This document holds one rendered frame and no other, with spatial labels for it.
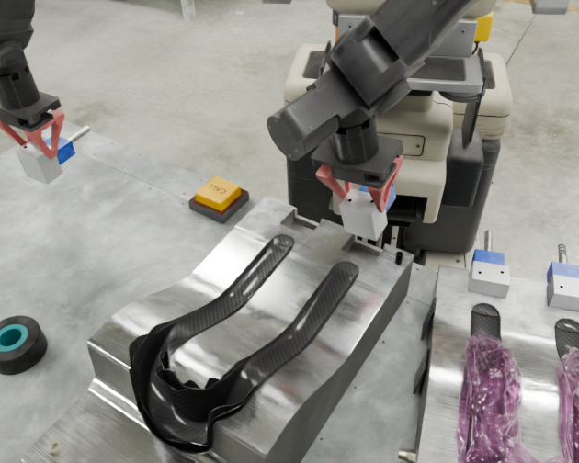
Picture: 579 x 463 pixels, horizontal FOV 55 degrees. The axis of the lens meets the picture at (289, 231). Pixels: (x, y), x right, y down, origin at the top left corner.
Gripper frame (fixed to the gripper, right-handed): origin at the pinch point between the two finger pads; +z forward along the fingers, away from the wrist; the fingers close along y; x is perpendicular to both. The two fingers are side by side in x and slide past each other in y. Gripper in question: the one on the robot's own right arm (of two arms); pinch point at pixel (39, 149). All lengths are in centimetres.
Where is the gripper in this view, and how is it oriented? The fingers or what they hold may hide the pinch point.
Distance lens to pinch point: 101.7
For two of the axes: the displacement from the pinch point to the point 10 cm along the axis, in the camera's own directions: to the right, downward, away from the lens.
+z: 0.2, 7.3, 6.8
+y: 8.8, 3.1, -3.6
